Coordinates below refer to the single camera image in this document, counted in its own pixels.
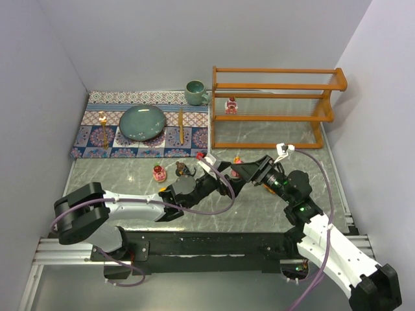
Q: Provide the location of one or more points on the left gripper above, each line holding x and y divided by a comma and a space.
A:
222, 179

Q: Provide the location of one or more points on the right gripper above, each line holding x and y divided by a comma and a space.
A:
262, 169

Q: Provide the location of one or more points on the pink bear strawberry cake toy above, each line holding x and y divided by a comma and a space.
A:
231, 107

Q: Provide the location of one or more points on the pink flower bear toy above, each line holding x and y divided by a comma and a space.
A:
233, 174

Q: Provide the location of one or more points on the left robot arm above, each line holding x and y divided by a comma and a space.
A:
84, 215

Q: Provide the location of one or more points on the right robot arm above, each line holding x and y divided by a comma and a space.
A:
367, 284

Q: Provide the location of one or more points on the orange wooden two-tier shelf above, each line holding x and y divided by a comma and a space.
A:
321, 92

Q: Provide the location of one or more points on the brown-haired figure with dark creature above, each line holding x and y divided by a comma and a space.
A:
183, 170

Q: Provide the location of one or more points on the patterned blue placemat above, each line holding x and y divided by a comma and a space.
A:
89, 139

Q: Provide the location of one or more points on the pink bear donut toy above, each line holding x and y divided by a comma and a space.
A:
159, 173

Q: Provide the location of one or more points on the gold knife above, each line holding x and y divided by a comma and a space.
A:
181, 126

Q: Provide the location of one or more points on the teal ceramic mug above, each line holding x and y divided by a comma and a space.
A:
195, 93

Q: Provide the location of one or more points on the teal ceramic plate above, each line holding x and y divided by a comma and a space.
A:
142, 122

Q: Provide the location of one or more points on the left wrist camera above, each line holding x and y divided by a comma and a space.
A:
208, 162

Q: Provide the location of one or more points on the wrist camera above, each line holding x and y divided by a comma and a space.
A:
283, 151
208, 162

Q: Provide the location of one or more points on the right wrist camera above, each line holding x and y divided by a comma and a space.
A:
283, 151

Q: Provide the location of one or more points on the black base frame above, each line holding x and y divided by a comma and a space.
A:
179, 252

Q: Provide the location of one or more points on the aluminium rail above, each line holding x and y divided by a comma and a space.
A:
50, 252

